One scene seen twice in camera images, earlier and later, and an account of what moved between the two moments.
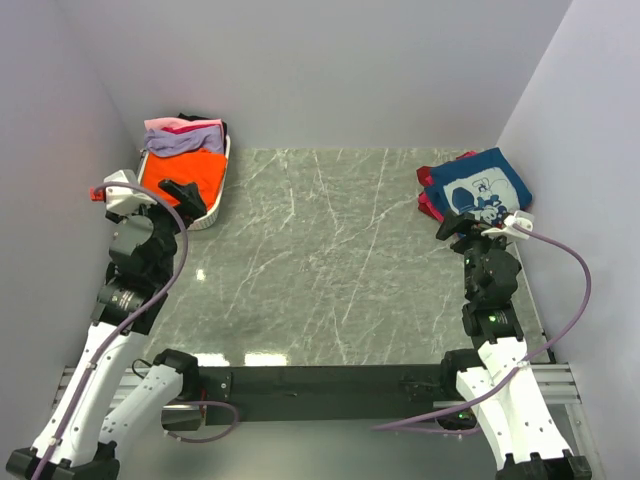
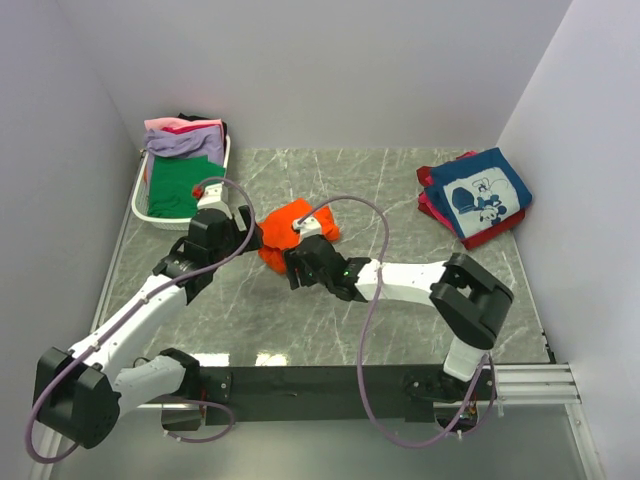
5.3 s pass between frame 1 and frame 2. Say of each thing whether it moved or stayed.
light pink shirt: stayed
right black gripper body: moved
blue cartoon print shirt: stayed
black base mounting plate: stayed
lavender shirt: stayed
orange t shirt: moved
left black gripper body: moved
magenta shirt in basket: stayed
